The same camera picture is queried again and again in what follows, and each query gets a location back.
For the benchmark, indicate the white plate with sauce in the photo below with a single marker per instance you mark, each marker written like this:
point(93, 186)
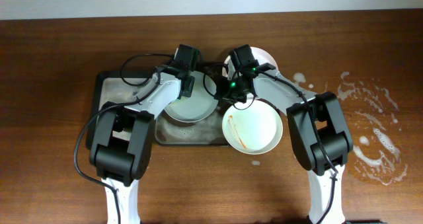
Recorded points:
point(253, 128)

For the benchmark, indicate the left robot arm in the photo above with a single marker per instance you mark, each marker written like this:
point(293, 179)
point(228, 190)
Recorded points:
point(120, 133)

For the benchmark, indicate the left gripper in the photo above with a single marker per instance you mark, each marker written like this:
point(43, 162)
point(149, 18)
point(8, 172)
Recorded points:
point(190, 90)

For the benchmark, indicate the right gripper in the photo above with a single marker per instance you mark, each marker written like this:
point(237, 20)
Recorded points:
point(223, 94)

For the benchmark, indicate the small black soapy tray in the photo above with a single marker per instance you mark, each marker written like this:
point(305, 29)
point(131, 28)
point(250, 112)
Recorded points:
point(109, 87)

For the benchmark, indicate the light blue plate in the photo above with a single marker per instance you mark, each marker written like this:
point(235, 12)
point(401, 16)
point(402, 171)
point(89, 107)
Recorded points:
point(197, 107)

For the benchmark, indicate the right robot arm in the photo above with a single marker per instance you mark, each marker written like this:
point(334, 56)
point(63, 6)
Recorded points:
point(320, 138)

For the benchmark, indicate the large black wash tray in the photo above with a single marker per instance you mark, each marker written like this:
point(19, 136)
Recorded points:
point(204, 133)

